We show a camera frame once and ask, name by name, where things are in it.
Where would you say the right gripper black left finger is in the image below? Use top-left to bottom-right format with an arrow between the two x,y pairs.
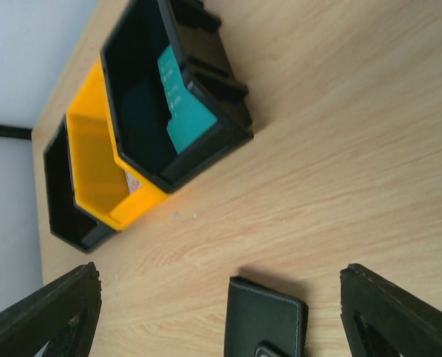
0,262 -> 102,356

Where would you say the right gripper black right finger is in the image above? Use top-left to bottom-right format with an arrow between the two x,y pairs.
340,263 -> 442,356

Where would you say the black bin with red cards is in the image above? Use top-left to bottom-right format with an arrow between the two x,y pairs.
43,119 -> 117,253

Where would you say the black leather card holder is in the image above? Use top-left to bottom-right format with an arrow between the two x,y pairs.
223,276 -> 309,357

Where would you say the yellow plastic bin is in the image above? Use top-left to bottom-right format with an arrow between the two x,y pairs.
65,59 -> 169,231

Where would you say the black bin with teal cards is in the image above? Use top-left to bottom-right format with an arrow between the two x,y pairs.
100,1 -> 254,193

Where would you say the white floral card stack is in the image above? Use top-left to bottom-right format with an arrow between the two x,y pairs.
125,171 -> 143,195

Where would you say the teal card stack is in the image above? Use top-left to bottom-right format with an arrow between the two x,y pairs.
157,45 -> 217,154

